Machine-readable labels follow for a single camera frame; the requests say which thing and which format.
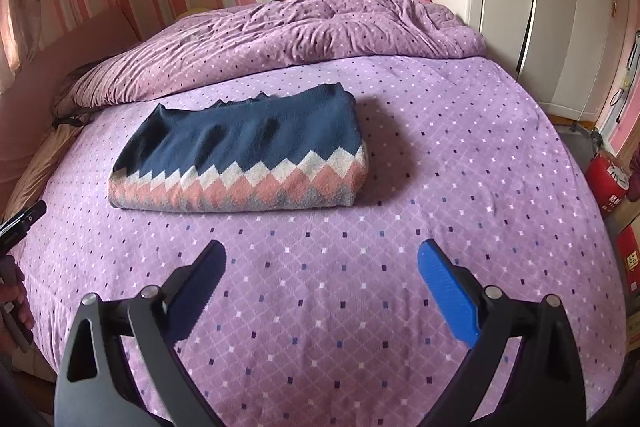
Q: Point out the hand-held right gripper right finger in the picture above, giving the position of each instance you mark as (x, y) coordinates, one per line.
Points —
(447, 292)

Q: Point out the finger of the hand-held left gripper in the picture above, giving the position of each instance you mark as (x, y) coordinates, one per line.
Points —
(22, 219)

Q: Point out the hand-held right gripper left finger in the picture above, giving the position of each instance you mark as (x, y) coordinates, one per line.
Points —
(197, 292)

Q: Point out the navy diamond-patterned knit sweater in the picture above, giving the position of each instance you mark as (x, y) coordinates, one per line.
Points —
(240, 147)

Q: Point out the person's left hand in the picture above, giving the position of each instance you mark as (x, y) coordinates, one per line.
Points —
(22, 307)

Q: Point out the brown pillow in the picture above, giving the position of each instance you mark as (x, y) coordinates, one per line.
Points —
(45, 162)

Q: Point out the bed with purple dotted sheet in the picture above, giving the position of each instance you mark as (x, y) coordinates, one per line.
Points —
(350, 257)

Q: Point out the pink padded headboard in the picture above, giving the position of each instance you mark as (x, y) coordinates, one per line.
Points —
(60, 67)

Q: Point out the red cardboard box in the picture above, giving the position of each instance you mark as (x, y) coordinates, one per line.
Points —
(630, 257)

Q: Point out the red fire extinguisher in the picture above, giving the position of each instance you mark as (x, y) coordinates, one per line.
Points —
(607, 182)

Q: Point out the pink window curtain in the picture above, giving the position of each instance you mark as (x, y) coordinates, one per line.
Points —
(25, 17)

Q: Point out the yellow object behind quilt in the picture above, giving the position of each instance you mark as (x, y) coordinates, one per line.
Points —
(190, 13)

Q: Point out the purple dotted quilt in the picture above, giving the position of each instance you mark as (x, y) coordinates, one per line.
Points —
(300, 32)

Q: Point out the white wardrobe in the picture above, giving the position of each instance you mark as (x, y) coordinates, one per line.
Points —
(530, 7)

